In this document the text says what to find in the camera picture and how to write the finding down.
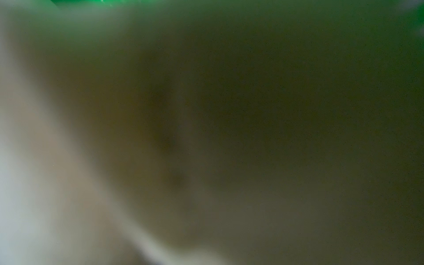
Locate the beige shorts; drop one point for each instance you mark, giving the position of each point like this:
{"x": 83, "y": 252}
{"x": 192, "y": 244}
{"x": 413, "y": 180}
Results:
{"x": 212, "y": 133}

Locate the green plastic basket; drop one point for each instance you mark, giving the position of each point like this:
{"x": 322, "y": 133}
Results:
{"x": 99, "y": 1}

